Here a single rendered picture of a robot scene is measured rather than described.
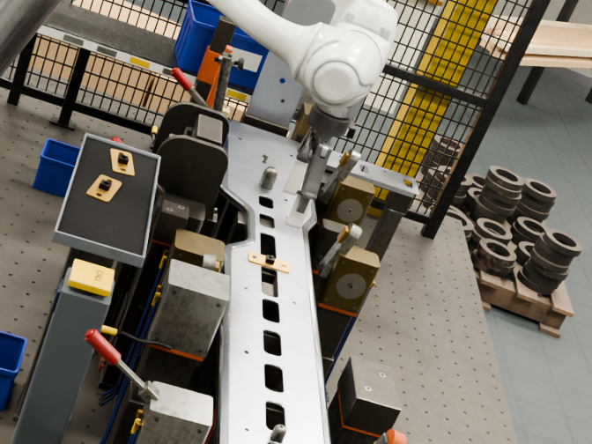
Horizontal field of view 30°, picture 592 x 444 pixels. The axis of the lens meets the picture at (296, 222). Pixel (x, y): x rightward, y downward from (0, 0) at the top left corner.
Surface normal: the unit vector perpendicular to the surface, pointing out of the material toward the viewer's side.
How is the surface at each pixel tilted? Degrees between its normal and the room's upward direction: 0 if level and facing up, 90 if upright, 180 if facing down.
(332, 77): 91
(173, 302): 90
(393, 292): 0
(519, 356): 0
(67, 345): 90
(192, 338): 90
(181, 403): 0
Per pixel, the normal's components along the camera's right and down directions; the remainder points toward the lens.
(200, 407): 0.36, -0.83
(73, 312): 0.04, 0.47
